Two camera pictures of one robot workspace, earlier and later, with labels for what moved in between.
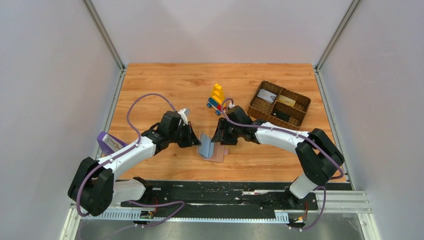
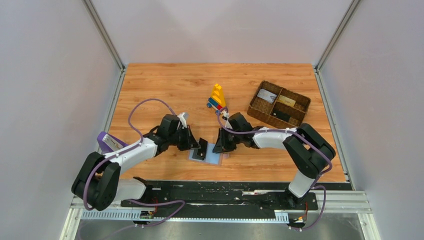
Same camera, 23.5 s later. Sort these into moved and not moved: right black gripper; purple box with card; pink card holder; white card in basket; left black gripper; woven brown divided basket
Moved: right black gripper; pink card holder
Not moved: left black gripper; white card in basket; purple box with card; woven brown divided basket
